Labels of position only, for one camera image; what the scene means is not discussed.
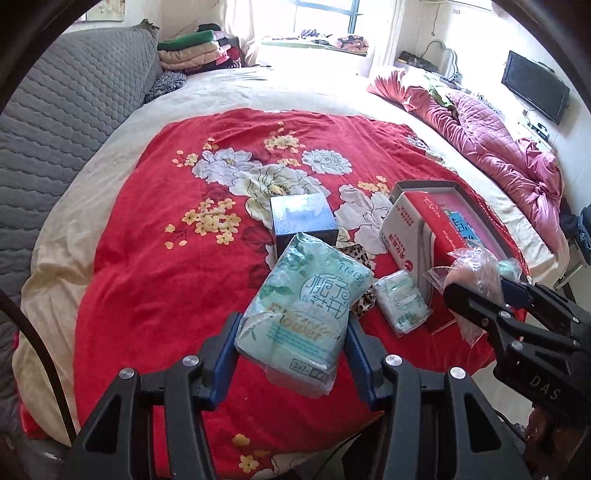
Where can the window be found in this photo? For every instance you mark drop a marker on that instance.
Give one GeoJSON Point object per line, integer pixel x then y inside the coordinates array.
{"type": "Point", "coordinates": [323, 18]}

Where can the red and white box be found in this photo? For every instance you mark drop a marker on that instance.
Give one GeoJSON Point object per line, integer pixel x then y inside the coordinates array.
{"type": "Point", "coordinates": [411, 230]}

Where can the green cloth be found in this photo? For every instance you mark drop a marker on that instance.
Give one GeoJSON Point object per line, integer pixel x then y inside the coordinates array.
{"type": "Point", "coordinates": [438, 94]}

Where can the cream curtain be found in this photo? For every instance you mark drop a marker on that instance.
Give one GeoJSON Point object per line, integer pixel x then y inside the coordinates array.
{"type": "Point", "coordinates": [383, 37]}
{"type": "Point", "coordinates": [242, 32]}

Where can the dark patterned pillow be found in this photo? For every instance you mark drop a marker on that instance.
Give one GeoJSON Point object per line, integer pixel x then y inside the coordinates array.
{"type": "Point", "coordinates": [164, 87]}

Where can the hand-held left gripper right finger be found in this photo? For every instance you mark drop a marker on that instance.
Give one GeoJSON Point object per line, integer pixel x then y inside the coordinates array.
{"type": "Point", "coordinates": [362, 360]}

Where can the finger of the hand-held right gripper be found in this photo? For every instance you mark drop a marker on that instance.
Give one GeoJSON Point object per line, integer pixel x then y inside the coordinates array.
{"type": "Point", "coordinates": [480, 309]}
{"type": "Point", "coordinates": [540, 300]}

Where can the clothes on windowsill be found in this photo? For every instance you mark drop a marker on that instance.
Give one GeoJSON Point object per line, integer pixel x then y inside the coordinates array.
{"type": "Point", "coordinates": [346, 41]}

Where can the grey quilted headboard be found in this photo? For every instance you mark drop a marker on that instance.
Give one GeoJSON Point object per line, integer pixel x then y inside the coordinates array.
{"type": "Point", "coordinates": [60, 101]}

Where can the leopard print pouch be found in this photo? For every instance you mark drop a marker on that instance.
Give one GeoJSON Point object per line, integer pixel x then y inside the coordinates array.
{"type": "Point", "coordinates": [362, 258]}

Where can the pink quilted duvet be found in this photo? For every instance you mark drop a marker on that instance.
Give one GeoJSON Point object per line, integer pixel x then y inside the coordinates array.
{"type": "Point", "coordinates": [489, 138]}

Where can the clear bag with pink item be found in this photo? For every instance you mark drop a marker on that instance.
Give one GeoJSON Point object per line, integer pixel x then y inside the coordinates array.
{"type": "Point", "coordinates": [475, 272]}

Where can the stack of folded blankets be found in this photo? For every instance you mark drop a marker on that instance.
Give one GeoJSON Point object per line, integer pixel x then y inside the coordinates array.
{"type": "Point", "coordinates": [194, 50]}

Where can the floral wall painting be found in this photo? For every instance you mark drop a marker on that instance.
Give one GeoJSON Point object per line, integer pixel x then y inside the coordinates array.
{"type": "Point", "coordinates": [106, 9]}

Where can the white cabinet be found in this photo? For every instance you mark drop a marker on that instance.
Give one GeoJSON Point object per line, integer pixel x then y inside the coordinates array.
{"type": "Point", "coordinates": [535, 136]}

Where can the grey box tray pink lining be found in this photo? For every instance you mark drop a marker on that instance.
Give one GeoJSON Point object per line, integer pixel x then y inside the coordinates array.
{"type": "Point", "coordinates": [471, 207]}

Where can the small green tissue pack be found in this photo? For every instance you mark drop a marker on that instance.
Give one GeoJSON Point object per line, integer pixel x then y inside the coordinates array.
{"type": "Point", "coordinates": [401, 300]}

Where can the red floral blanket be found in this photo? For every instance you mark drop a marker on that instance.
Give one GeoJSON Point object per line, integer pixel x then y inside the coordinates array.
{"type": "Point", "coordinates": [161, 277]}

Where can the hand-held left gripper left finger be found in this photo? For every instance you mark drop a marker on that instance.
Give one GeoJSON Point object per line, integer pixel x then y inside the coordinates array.
{"type": "Point", "coordinates": [226, 350]}

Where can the white heart-shaped frame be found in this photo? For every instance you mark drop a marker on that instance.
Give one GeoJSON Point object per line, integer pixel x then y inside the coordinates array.
{"type": "Point", "coordinates": [450, 53]}

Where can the black flat television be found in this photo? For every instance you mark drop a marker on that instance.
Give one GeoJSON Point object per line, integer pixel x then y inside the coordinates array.
{"type": "Point", "coordinates": [535, 85]}

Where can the blue tissue box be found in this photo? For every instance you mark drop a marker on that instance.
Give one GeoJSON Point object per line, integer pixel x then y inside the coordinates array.
{"type": "Point", "coordinates": [302, 217]}

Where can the pile of dark clothes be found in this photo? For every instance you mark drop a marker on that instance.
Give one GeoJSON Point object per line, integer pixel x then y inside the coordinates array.
{"type": "Point", "coordinates": [577, 235]}

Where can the black case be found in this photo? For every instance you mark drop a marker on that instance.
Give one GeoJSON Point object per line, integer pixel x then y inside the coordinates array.
{"type": "Point", "coordinates": [415, 60]}

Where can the large green tissue pack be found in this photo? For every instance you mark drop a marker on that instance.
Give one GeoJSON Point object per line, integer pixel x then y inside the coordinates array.
{"type": "Point", "coordinates": [300, 314]}

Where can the round bed with cream sheet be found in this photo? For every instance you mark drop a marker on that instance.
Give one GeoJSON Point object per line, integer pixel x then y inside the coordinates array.
{"type": "Point", "coordinates": [300, 87]}

